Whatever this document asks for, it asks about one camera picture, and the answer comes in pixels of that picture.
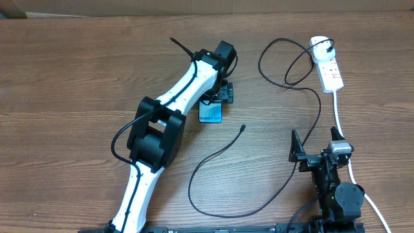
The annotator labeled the white power strip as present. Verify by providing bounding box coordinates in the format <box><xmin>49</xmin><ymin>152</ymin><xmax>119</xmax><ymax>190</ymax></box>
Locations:
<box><xmin>315</xmin><ymin>57</ymin><xmax>343</xmax><ymax>93</ymax></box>

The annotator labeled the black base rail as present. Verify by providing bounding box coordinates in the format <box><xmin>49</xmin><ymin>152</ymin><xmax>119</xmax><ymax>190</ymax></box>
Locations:
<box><xmin>77</xmin><ymin>222</ymin><xmax>365</xmax><ymax>233</ymax></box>

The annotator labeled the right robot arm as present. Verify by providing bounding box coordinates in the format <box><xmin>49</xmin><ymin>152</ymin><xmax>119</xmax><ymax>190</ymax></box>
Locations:
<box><xmin>286</xmin><ymin>127</ymin><xmax>365</xmax><ymax>232</ymax></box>

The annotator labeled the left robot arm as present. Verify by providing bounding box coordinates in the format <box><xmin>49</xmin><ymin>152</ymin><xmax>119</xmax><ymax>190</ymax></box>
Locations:
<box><xmin>103</xmin><ymin>41</ymin><xmax>237</xmax><ymax>232</ymax></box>

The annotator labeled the white USB charger plug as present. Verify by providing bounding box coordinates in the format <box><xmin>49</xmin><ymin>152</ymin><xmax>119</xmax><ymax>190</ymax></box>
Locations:
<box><xmin>309</xmin><ymin>36</ymin><xmax>336</xmax><ymax>63</ymax></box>

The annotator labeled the Samsung Galaxy smartphone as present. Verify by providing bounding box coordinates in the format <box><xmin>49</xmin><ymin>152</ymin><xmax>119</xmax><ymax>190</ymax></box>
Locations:
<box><xmin>199</xmin><ymin>101</ymin><xmax>223</xmax><ymax>124</ymax></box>

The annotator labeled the white power strip cord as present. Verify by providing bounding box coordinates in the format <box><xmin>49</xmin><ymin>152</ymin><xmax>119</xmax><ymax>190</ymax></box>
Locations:
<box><xmin>332</xmin><ymin>90</ymin><xmax>392</xmax><ymax>233</ymax></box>

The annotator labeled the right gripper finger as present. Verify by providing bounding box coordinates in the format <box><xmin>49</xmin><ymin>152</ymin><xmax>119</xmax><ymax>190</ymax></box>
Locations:
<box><xmin>289</xmin><ymin>129</ymin><xmax>305</xmax><ymax>162</ymax></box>
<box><xmin>331</xmin><ymin>127</ymin><xmax>345</xmax><ymax>141</ymax></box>

